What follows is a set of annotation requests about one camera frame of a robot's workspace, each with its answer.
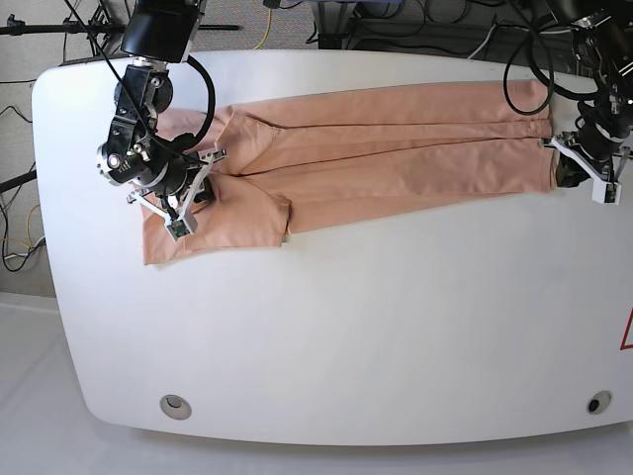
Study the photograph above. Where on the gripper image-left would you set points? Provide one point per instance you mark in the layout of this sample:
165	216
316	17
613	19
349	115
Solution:
180	188

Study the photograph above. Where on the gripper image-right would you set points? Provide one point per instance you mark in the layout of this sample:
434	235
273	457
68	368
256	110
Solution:
597	143

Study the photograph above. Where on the peach pink T-shirt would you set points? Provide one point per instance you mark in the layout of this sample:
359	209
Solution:
305	163

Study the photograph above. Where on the black tripod stand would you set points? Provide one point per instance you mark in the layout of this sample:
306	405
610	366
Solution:
72	27

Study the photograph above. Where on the silver left table grommet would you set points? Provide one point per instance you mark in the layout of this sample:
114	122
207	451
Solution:
175	408

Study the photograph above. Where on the dark right table grommet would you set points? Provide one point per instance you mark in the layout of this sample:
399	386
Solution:
599	402

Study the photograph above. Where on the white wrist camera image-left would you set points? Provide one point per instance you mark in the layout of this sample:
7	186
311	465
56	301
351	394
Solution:
181	227

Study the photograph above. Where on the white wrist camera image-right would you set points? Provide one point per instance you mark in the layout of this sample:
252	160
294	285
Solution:
604	192

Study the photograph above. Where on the grey robot base frame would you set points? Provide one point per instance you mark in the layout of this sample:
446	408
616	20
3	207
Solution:
338	23

